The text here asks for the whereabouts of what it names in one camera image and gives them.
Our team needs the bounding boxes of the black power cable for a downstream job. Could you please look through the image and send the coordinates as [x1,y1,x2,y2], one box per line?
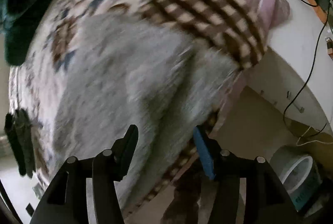
[239,0,333,146]

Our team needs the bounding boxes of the dark green quilt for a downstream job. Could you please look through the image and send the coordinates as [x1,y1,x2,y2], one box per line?
[1,0,36,66]

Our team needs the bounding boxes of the grey fluffy pants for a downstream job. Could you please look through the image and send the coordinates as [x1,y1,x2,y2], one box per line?
[52,14,238,212]

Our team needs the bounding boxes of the white round bin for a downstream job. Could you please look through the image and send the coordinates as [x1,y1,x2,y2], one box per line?
[270,146,321,210]

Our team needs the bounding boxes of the floral bed blanket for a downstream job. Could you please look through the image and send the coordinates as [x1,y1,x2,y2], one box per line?
[8,0,268,214]

